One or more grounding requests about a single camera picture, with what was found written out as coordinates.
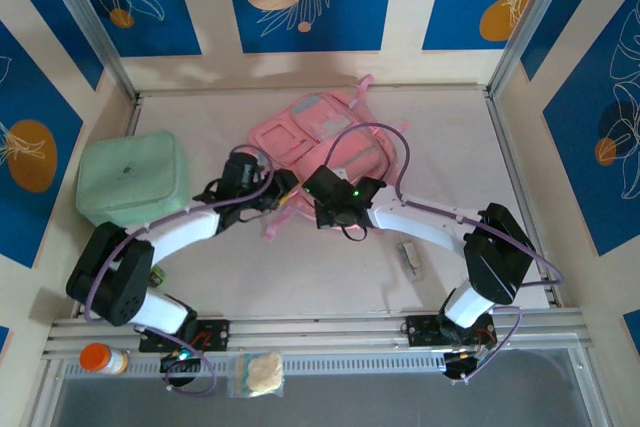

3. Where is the clear bag with cream contents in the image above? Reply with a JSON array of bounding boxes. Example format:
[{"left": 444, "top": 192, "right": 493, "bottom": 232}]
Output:
[{"left": 227, "top": 350, "right": 285, "bottom": 398}]

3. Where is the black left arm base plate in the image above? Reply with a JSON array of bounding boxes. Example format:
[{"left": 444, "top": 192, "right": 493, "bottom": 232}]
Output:
[{"left": 138, "top": 317, "right": 231, "bottom": 353}]

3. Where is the orange lid bottle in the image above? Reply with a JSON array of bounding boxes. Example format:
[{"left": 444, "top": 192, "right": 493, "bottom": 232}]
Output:
[{"left": 79, "top": 341, "right": 130, "bottom": 376}]

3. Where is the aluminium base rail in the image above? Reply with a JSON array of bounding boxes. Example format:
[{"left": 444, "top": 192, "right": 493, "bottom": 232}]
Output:
[{"left": 42, "top": 307, "right": 594, "bottom": 359}]

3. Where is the aluminium frame post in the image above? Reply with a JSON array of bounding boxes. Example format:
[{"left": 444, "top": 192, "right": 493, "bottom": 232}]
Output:
[
  {"left": 37, "top": 0, "right": 139, "bottom": 101},
  {"left": 487, "top": 0, "right": 581, "bottom": 98}
]

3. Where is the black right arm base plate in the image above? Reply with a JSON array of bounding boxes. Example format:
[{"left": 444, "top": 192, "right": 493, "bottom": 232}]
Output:
[{"left": 405, "top": 314, "right": 496, "bottom": 348}]

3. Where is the pink school backpack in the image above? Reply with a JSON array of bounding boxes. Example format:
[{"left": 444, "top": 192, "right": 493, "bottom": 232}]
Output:
[{"left": 247, "top": 74, "right": 414, "bottom": 243}]

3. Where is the grey slotted cable duct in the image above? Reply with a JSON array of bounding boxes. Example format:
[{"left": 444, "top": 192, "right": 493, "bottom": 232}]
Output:
[{"left": 64, "top": 352, "right": 446, "bottom": 379}]

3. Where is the mint green zip case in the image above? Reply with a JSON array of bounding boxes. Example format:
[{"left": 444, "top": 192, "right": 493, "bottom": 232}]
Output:
[{"left": 74, "top": 130, "right": 192, "bottom": 228}]

